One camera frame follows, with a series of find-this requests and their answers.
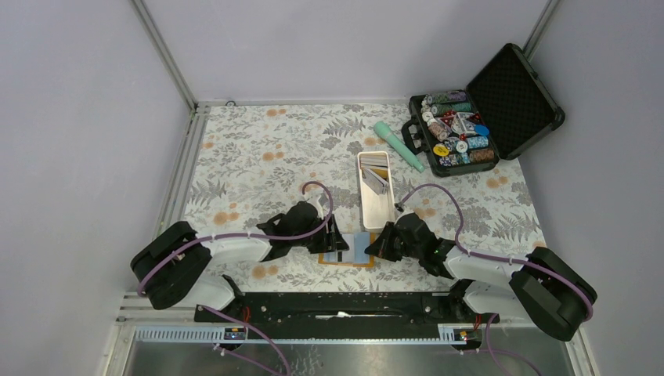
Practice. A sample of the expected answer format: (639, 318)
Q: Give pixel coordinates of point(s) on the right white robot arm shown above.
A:
(540, 288)

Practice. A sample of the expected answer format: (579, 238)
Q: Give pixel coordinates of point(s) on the silver card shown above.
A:
(334, 257)
(358, 243)

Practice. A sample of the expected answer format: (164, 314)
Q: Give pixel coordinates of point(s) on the floral table mat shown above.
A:
(256, 161)

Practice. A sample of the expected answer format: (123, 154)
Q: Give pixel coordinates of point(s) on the orange leather card holder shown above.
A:
(348, 264)

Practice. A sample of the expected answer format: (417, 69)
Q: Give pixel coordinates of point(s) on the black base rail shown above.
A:
(348, 316)

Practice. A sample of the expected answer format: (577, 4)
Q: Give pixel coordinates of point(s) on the mint green handle tool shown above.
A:
(386, 133)

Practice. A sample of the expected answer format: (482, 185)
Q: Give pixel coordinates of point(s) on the black poker chip case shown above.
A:
(501, 113)

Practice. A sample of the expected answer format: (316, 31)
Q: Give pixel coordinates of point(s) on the cards stack in tray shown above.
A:
(377, 161)

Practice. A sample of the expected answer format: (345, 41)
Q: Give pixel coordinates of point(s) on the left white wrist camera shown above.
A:
(314, 201)

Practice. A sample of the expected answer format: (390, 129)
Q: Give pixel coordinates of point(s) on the white plastic tray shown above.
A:
(376, 210)

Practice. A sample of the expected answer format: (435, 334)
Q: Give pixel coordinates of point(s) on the grey card in tray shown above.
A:
(375, 182)

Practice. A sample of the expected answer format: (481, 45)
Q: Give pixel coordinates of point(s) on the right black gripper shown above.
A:
(382, 246)

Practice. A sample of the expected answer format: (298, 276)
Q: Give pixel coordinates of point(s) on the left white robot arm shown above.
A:
(170, 269)

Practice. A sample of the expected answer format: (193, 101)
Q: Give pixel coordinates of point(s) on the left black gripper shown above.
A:
(331, 241)

